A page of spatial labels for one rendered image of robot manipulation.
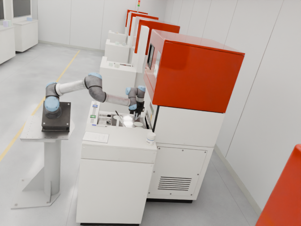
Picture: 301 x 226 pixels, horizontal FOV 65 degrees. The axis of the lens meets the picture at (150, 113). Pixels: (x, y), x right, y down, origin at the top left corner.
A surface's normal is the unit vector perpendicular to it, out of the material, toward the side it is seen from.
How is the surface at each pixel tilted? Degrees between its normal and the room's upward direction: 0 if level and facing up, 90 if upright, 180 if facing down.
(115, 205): 90
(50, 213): 0
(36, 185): 90
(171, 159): 90
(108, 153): 90
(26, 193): 0
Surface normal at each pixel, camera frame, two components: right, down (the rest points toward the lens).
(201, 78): 0.13, 0.43
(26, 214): 0.18, -0.90
